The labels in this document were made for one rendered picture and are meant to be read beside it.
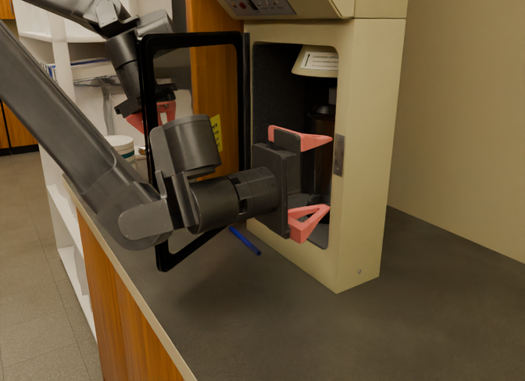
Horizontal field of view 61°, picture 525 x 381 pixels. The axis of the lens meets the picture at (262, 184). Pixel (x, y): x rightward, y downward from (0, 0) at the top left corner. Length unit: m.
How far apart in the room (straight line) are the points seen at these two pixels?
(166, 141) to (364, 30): 0.36
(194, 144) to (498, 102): 0.73
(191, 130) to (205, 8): 0.52
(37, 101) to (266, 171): 0.26
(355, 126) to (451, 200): 0.49
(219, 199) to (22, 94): 0.24
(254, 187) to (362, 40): 0.31
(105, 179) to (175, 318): 0.35
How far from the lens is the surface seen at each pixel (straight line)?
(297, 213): 0.60
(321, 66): 0.80
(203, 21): 0.97
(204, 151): 0.48
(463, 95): 1.10
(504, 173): 1.07
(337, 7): 0.68
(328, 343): 0.73
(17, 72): 0.57
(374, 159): 0.78
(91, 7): 0.90
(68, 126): 0.53
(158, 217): 0.47
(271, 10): 0.80
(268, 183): 0.51
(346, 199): 0.76
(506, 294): 0.94
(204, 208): 0.47
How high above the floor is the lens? 1.40
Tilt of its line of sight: 20 degrees down
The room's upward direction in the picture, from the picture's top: straight up
